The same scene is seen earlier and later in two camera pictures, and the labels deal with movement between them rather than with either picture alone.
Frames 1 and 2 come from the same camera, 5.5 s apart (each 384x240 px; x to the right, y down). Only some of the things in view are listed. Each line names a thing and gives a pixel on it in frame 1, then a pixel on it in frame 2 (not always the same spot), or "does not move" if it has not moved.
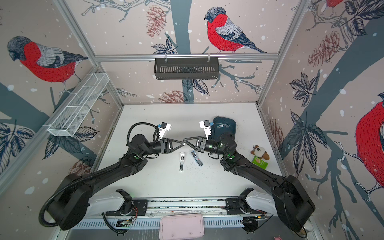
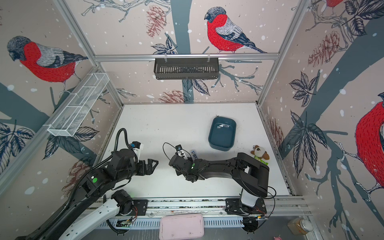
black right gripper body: [203, 148] to [177, 171]
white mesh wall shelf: [77, 105] does not move
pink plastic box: [181, 227] does not move
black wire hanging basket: [189, 68] does not move
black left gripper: [166, 146] to [151, 168]
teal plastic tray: [223, 130] does not move
